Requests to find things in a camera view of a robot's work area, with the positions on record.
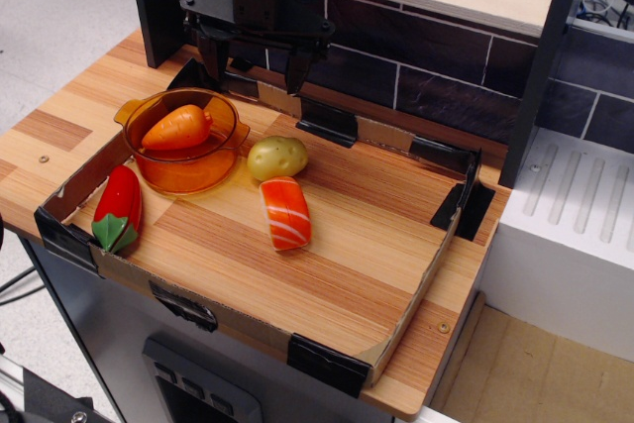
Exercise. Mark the dark grey shelf post right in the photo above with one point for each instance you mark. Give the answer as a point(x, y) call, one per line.
point(559, 18)

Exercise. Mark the orange toy carrot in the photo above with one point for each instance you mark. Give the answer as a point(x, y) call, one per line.
point(185, 127)

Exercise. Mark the grey toy oven panel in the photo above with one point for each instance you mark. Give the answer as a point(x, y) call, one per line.
point(189, 392)

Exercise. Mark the black metal bracket bottom left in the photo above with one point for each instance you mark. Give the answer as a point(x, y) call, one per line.
point(25, 397)

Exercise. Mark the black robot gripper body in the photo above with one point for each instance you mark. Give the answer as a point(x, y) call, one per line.
point(289, 24)

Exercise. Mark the red toy pepper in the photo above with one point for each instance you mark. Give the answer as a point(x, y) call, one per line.
point(116, 221)

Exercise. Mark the white toy sink drainer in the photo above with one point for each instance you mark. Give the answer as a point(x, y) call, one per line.
point(562, 255)

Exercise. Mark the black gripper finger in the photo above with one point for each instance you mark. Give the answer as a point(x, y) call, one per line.
point(215, 55)
point(298, 65)

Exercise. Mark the salmon sushi toy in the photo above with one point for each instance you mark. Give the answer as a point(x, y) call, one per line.
point(286, 212)

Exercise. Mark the cardboard fence with black tape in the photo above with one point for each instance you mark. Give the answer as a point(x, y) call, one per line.
point(372, 305)

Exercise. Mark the orange transparent plastic pot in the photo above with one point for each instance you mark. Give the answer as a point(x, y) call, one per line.
point(187, 170)

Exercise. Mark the yellow toy potato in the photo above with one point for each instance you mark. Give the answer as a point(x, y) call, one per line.
point(276, 156)

